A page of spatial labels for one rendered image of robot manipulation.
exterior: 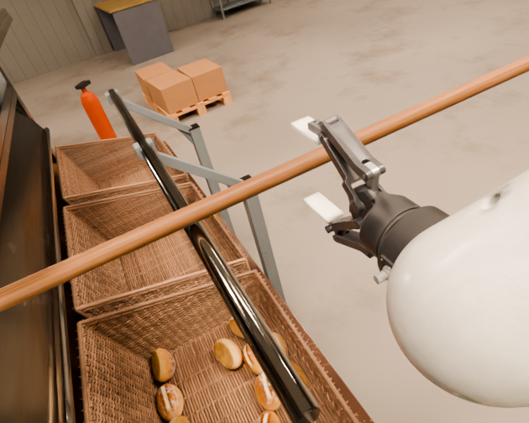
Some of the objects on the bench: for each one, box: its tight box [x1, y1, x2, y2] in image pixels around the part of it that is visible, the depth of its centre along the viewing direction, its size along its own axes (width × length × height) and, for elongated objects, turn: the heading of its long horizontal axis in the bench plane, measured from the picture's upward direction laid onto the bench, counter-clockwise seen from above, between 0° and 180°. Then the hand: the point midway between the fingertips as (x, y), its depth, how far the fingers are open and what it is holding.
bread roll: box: [243, 343, 263, 374], centre depth 100 cm, size 10×7×6 cm
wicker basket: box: [61, 181, 255, 351], centre depth 130 cm, size 49×56×28 cm
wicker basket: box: [75, 269, 361, 423], centre depth 85 cm, size 49×56×28 cm
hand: (309, 164), depth 56 cm, fingers open, 13 cm apart
